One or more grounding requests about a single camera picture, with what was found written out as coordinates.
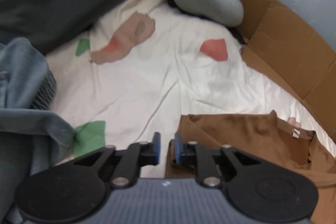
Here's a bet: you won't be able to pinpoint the blue denim jeans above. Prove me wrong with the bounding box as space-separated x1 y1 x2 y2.
0 37 77 224

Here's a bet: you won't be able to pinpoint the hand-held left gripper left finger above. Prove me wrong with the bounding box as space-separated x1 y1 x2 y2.
73 132 161 187

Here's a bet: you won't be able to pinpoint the brown printed t-shirt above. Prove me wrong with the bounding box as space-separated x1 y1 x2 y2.
164 110 336 224

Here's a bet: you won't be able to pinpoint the cream bear print bed sheet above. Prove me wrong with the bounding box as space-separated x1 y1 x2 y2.
44 0 336 167

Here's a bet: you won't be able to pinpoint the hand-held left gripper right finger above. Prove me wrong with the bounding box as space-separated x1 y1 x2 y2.
174 132 259 187

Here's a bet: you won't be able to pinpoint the flattened cardboard box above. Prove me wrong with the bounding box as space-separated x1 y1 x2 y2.
208 0 336 115

